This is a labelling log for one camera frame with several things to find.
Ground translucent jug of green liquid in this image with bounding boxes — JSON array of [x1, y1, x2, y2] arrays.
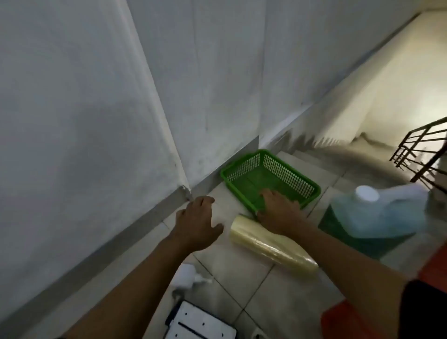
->
[[318, 185, 429, 260]]

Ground yellowish clear tape roll stack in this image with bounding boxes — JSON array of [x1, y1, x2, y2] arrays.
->
[[229, 215, 319, 277]]

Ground person's left hand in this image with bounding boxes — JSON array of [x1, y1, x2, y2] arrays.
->
[[169, 196, 224, 252]]

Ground black metal stair railing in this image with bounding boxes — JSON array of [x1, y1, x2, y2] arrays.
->
[[389, 117, 447, 195]]

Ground orange plastic basket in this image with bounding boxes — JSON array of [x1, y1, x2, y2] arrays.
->
[[320, 244, 447, 339]]

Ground blue-edged white device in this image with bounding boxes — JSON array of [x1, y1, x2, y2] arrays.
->
[[164, 300, 238, 339]]

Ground person's right forearm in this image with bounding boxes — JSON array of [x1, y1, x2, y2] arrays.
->
[[279, 216, 409, 339]]

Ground white squeeze bottle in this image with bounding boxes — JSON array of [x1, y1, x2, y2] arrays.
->
[[171, 264, 214, 299]]

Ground person's right hand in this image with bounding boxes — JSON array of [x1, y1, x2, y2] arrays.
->
[[257, 188, 308, 237]]

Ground person's left forearm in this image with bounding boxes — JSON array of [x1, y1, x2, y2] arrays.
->
[[64, 237, 202, 339]]

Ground green plastic basket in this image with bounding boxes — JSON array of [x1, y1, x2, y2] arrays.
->
[[220, 149, 322, 216]]

